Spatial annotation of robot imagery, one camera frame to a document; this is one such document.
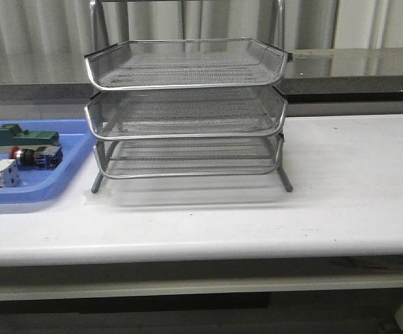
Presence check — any silver metal rack frame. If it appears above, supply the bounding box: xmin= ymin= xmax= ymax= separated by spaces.
xmin=88 ymin=0 xmax=294 ymax=194

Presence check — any dark granite counter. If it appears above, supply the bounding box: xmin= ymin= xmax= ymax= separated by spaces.
xmin=0 ymin=48 xmax=403 ymax=103

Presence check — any silver mesh tray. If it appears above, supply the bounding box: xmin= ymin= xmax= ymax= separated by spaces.
xmin=94 ymin=135 xmax=283 ymax=180
xmin=85 ymin=86 xmax=287 ymax=141
xmin=84 ymin=37 xmax=289 ymax=92

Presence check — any red emergency stop button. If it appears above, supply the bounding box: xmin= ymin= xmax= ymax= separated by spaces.
xmin=9 ymin=145 xmax=63 ymax=169

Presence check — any green terminal block module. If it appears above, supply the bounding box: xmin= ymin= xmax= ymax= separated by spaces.
xmin=0 ymin=123 xmax=60 ymax=153

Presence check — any blue plastic tray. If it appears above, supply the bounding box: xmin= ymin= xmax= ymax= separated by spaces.
xmin=0 ymin=119 xmax=95 ymax=204

